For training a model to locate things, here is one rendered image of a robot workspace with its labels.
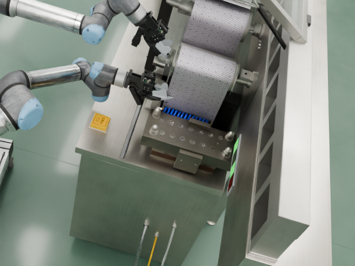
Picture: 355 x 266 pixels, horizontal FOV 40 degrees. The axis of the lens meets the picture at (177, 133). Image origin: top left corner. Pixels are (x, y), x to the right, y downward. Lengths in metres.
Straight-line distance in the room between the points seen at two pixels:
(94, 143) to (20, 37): 1.91
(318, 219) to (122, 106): 1.12
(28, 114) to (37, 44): 2.01
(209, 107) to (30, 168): 1.40
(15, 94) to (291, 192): 1.11
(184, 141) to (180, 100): 0.18
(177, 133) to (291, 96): 0.73
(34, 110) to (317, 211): 1.06
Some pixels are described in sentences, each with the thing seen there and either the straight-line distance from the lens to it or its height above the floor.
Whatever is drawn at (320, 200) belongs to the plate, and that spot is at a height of 1.44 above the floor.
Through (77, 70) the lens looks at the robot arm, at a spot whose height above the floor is 1.06.
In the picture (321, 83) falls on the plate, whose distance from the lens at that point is 1.94.
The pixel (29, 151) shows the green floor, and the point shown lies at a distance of 3.19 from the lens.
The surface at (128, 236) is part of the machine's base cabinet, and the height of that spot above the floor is 0.28.
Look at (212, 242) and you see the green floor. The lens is 3.04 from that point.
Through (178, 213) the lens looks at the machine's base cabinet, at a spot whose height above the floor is 0.63.
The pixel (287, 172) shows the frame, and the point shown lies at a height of 1.65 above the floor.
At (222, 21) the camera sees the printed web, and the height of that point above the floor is 1.37.
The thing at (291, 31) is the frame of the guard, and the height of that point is 1.68.
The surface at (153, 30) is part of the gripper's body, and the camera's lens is 1.97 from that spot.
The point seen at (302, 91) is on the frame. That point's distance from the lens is 1.51.
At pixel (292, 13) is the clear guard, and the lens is 1.73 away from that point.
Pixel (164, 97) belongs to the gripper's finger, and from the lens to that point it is 2.09.
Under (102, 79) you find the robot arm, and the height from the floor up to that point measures 1.11.
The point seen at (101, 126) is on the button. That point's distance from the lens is 2.16.
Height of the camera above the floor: 2.59
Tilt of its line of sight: 49 degrees down
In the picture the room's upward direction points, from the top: 21 degrees clockwise
